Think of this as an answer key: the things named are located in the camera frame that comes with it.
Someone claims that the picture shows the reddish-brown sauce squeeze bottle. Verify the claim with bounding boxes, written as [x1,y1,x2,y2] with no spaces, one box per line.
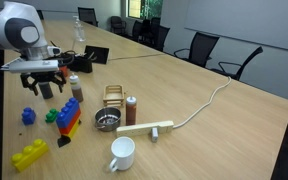
[125,95,138,127]

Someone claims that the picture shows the blue four-stud toy brick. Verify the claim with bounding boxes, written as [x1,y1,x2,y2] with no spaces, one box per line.
[55,96,82,130]

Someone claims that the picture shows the clear hand sanitizer bottle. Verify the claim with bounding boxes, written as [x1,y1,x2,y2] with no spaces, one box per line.
[71,15,87,43]

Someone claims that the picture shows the small metal pot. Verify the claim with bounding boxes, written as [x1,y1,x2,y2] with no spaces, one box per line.
[94,106,122,133]

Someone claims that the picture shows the white wall whiteboard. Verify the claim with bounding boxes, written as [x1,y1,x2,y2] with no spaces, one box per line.
[183,0,288,54]

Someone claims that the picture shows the white power cable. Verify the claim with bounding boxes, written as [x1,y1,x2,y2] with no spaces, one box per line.
[172,76,233,130]

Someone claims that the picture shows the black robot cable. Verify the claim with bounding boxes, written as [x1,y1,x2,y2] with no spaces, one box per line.
[49,40,78,67]

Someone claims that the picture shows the green two-stud toy brick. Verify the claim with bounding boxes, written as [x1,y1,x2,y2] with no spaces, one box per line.
[44,107,60,124]

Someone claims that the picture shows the yellow three-stud toy brick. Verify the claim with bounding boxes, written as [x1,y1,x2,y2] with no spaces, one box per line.
[10,138,50,174]

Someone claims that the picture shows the brown sauce squeeze bottle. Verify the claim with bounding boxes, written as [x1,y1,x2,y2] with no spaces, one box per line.
[68,72,85,103]

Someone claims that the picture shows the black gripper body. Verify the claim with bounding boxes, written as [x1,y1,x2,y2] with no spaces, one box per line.
[29,71,57,84]

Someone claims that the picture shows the blue two-stud toy brick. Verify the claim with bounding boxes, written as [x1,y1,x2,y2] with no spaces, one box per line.
[20,106,37,127]

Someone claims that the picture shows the orange red object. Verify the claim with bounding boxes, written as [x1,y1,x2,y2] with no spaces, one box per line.
[58,65,69,79]

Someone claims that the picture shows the black organizer box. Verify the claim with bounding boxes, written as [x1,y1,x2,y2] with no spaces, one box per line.
[67,54,94,74]

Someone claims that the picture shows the black office chair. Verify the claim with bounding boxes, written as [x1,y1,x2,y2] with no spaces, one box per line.
[173,31,221,69]
[110,15,128,36]
[140,17,162,48]
[153,25,171,53]
[130,19,144,43]
[210,45,265,82]
[77,6,100,28]

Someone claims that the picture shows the large black tape piece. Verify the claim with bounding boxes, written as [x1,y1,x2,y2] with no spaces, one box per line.
[56,134,73,149]

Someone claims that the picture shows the small wooden crate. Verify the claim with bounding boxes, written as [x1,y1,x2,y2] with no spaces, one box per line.
[102,84,126,109]

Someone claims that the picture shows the black flat panel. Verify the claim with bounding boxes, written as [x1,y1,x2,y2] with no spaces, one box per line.
[83,44,111,65]

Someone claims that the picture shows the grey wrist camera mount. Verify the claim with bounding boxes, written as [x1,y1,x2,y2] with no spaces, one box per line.
[0,56,60,74]

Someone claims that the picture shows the yellow four-stud toy brick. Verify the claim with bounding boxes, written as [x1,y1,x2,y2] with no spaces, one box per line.
[64,119,82,141]

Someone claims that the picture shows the white ceramic mug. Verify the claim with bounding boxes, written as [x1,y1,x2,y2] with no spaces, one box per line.
[108,136,136,173]

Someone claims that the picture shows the red toy brick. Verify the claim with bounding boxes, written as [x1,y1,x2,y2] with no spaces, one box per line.
[58,109,82,136]

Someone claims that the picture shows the white plug adapter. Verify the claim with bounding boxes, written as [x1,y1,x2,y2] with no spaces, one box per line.
[150,126,160,144]

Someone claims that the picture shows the window with green view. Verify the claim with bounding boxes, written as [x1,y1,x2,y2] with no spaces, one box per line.
[127,0,165,21]

